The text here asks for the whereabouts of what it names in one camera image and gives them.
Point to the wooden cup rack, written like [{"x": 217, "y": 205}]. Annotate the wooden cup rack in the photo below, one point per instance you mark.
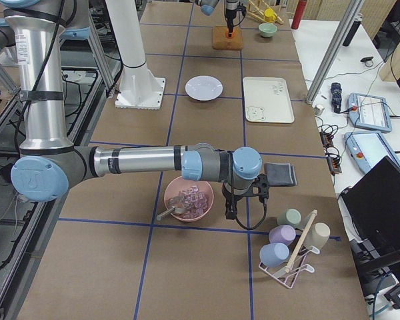
[{"x": 256, "y": 8}]

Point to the green ceramic bowl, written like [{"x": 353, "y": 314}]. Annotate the green ceramic bowl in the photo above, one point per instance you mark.
[{"x": 267, "y": 30}]

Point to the teach pendant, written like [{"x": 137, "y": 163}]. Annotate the teach pendant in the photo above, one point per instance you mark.
[
  {"x": 367, "y": 148},
  {"x": 369, "y": 112}
]

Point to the red water bottle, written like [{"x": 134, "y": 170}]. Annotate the red water bottle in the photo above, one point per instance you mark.
[{"x": 298, "y": 15}]

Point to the green pastel cup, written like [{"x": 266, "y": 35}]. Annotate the green pastel cup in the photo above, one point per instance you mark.
[{"x": 290, "y": 217}]

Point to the grey folded cloth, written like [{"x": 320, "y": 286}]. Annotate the grey folded cloth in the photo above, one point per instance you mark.
[{"x": 280, "y": 174}]

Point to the beige pastel cup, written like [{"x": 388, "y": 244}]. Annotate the beige pastel cup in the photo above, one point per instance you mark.
[{"x": 317, "y": 236}]

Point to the wooden brown tray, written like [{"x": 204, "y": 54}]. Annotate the wooden brown tray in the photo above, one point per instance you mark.
[{"x": 222, "y": 41}]

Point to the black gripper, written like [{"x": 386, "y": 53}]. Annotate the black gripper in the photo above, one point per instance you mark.
[
  {"x": 229, "y": 196},
  {"x": 230, "y": 11}
]

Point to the metal scoop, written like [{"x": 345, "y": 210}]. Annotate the metal scoop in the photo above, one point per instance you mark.
[{"x": 175, "y": 206}]

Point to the white wire cup rack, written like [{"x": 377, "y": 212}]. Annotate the white wire cup rack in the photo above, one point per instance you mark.
[{"x": 287, "y": 273}]

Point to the far teach pendant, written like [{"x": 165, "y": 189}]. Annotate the far teach pendant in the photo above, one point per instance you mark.
[{"x": 369, "y": 112}]

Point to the pink bowl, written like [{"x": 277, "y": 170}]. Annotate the pink bowl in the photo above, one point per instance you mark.
[{"x": 198, "y": 197}]

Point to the blue pastel cup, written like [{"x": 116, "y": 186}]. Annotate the blue pastel cup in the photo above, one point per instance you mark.
[{"x": 273, "y": 254}]

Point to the yellow cup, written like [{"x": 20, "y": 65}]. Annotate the yellow cup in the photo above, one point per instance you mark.
[{"x": 270, "y": 15}]

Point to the orange fruit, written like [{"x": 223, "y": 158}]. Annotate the orange fruit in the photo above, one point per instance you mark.
[{"x": 231, "y": 33}]

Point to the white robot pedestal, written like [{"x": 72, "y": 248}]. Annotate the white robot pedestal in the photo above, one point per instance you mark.
[{"x": 138, "y": 87}]

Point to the folded navy umbrella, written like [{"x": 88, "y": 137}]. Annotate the folded navy umbrella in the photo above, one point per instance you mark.
[{"x": 336, "y": 97}]

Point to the near teach pendant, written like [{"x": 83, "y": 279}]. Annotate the near teach pendant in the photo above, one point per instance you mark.
[{"x": 367, "y": 148}]

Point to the cream bear tray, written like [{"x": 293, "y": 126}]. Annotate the cream bear tray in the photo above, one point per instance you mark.
[{"x": 267, "y": 100}]

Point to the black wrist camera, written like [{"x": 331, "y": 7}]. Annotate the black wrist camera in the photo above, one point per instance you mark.
[{"x": 260, "y": 188}]

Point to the aluminium frame post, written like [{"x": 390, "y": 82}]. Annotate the aluminium frame post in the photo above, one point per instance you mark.
[{"x": 346, "y": 29}]

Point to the white round plate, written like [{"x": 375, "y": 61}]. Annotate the white round plate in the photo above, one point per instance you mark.
[{"x": 204, "y": 88}]

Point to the purple pastel cup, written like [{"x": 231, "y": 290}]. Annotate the purple pastel cup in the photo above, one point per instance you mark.
[{"x": 282, "y": 234}]

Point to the black laptop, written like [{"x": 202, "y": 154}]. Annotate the black laptop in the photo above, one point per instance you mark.
[{"x": 374, "y": 204}]

